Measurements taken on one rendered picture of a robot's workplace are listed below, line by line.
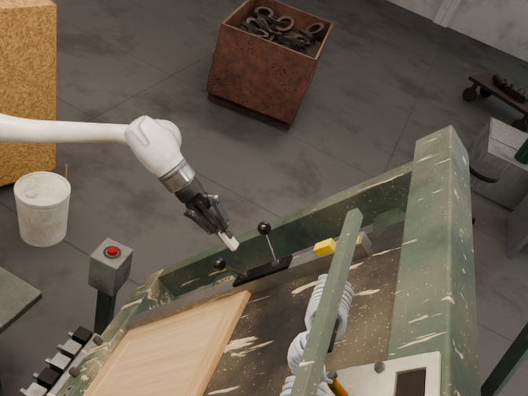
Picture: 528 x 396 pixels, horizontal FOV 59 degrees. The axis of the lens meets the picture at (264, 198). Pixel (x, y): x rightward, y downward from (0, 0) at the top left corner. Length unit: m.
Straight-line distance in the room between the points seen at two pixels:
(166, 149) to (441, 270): 0.74
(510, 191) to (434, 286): 4.59
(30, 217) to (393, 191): 2.21
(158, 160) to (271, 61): 3.29
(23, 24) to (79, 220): 1.24
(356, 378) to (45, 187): 2.53
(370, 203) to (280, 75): 3.22
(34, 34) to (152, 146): 1.84
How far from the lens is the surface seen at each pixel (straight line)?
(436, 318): 0.76
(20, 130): 1.35
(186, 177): 1.27
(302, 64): 4.41
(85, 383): 1.67
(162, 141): 1.25
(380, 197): 1.35
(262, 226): 1.28
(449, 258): 0.85
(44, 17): 2.98
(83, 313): 2.89
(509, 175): 5.29
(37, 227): 3.06
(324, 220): 1.43
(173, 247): 3.25
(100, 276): 1.97
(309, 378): 0.55
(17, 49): 2.99
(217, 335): 1.29
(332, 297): 0.63
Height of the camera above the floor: 2.39
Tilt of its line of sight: 38 degrees down
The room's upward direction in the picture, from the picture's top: 21 degrees clockwise
